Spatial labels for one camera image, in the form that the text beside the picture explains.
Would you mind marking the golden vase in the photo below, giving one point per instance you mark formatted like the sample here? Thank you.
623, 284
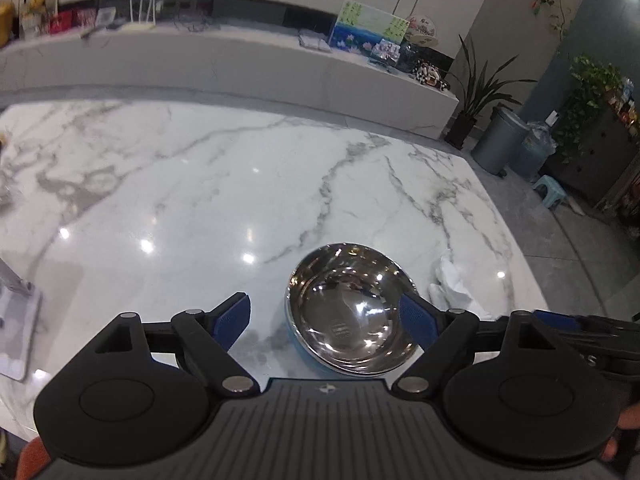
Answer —
7, 13

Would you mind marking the white marble tv console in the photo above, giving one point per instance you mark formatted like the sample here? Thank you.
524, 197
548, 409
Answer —
234, 61

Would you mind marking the blue plastic stool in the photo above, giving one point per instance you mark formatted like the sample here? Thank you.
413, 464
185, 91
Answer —
551, 192

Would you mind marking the white phone stand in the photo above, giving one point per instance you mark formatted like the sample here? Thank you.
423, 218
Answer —
19, 306

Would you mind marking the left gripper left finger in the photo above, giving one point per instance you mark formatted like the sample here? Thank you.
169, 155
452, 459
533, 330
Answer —
205, 339

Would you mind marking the dark cabinet with plant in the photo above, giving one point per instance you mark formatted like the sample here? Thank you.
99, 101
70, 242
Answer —
597, 136

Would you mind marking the potted green plant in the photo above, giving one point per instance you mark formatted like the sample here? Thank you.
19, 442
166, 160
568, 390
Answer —
479, 89

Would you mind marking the grey trash can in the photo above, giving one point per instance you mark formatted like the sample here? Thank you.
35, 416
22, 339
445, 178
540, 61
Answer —
502, 138

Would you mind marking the lotus painting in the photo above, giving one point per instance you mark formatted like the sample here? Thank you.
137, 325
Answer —
359, 28

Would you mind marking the blue steel bowl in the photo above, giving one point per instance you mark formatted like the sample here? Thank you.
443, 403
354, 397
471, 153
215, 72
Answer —
342, 306

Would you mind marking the blue water jug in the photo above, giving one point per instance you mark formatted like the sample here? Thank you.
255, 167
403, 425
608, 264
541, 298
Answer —
536, 148

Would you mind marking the white wifi router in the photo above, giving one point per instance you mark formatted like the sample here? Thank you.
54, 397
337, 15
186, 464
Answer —
142, 16

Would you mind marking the white paper towel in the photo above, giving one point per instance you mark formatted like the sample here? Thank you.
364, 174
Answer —
448, 292

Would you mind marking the toy car model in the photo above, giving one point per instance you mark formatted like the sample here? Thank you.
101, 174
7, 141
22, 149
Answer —
429, 75

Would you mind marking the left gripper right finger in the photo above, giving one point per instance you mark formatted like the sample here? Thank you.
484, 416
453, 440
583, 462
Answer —
444, 338

